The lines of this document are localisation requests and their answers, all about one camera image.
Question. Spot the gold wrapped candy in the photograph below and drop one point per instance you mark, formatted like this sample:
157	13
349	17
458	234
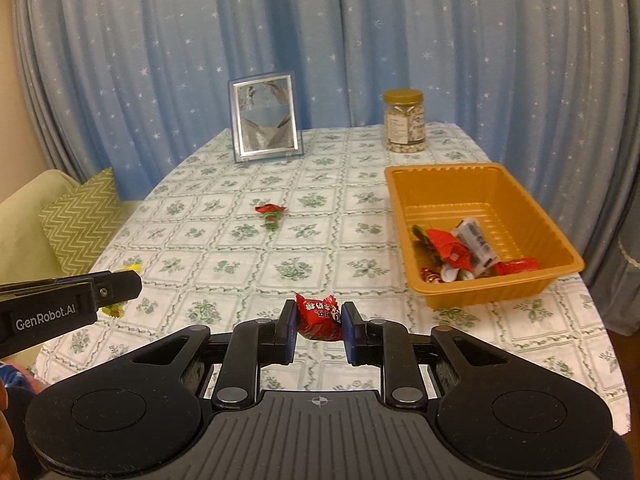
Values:
432	276

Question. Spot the person's left hand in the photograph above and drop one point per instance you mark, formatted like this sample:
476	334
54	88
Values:
4	425

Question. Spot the yellow candy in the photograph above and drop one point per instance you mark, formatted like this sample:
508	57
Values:
114	310

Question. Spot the blue star-print curtain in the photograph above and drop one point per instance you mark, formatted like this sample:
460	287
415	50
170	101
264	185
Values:
350	35

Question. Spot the green zigzag cushion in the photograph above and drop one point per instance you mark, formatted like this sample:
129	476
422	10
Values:
80	220

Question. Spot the clear packet with dark contents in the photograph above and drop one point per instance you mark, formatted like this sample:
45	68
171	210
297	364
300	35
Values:
477	242

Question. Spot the grey lace-trimmed cover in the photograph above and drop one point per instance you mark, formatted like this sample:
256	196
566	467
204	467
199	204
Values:
627	300

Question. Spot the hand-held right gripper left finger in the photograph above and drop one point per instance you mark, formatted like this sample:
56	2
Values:
287	335

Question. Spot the red twisted candy wrapper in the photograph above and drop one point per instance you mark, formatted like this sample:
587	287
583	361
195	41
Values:
270	208

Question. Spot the white snack packet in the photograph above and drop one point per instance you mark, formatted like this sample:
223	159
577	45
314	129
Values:
457	275

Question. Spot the clear nut jar yellow lid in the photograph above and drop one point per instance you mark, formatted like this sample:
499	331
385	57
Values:
405	125

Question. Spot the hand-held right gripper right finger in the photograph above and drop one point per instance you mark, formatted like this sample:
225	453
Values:
351	335

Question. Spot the person's printed clothing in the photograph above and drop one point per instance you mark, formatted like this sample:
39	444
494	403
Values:
20	375

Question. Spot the red snack packet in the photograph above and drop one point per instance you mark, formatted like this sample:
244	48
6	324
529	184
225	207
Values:
447	247
517	266

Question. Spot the floral checked tablecloth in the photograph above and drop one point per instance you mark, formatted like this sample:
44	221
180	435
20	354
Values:
200	240

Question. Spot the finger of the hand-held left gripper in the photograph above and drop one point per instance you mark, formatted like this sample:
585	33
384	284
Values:
120	287
85	277

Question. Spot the green and red candy bar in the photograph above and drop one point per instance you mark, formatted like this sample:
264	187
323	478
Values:
270	223

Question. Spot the orange plastic tray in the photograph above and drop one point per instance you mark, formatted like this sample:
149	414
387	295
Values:
450	185

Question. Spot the small red candy packet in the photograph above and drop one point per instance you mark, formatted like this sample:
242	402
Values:
317	317

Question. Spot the silver picture frame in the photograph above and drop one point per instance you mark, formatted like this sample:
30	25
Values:
265	120

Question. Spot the pale green sofa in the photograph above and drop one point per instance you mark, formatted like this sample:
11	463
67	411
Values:
25	240

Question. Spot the long green snack packet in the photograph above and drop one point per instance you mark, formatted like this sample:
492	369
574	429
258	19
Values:
420	235

